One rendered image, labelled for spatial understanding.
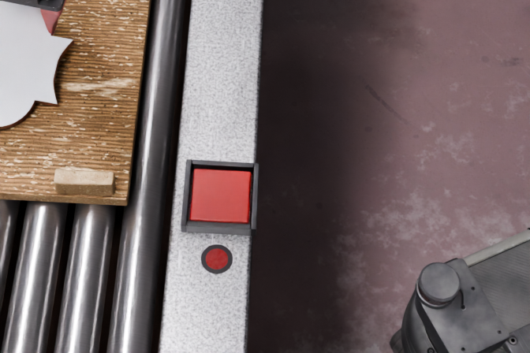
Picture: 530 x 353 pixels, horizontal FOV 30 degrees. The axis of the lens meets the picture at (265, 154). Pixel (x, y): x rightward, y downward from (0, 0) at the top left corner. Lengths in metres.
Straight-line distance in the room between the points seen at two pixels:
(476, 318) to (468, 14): 0.90
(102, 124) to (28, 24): 0.13
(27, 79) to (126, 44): 0.12
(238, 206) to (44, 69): 0.25
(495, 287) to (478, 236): 0.32
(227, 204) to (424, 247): 1.08
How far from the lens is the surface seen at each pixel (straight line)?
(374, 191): 2.08
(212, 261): 0.99
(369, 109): 2.18
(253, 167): 1.02
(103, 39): 1.11
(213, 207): 1.00
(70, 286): 0.99
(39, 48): 1.07
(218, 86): 1.09
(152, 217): 1.01
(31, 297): 0.99
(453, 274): 1.67
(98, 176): 0.99
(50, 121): 1.06
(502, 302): 1.77
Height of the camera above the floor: 1.83
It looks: 61 degrees down
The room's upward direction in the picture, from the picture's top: 6 degrees clockwise
